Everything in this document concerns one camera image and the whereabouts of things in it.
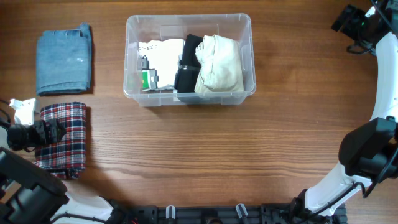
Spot red plaid shirt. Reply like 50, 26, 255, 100
34, 102, 86, 180

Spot blue denim jeans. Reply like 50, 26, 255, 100
36, 23, 92, 96

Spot cream cloth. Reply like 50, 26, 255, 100
194, 35, 244, 94

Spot white printed t-shirt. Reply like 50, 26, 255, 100
139, 39, 185, 90

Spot black garment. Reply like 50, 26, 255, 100
174, 34, 203, 93

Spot clear plastic storage bin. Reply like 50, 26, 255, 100
123, 13, 256, 107

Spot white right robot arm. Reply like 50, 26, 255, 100
289, 0, 397, 223

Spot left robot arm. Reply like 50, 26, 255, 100
1, 119, 131, 223

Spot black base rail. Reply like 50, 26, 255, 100
127, 203, 348, 224

